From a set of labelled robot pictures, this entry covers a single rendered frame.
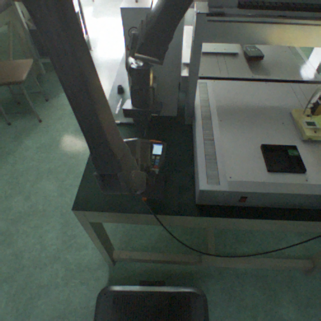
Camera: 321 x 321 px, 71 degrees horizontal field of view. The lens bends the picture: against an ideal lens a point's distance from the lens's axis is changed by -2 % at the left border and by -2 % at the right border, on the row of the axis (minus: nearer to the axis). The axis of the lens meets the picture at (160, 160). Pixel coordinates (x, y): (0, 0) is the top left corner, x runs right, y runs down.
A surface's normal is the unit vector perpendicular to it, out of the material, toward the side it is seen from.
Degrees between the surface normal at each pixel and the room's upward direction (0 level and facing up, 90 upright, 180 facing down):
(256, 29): 90
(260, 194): 90
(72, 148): 0
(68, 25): 70
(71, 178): 0
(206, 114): 0
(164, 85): 90
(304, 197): 90
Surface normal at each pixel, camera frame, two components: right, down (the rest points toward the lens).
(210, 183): 0.00, -0.63
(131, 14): -0.06, 0.77
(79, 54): 0.90, -0.03
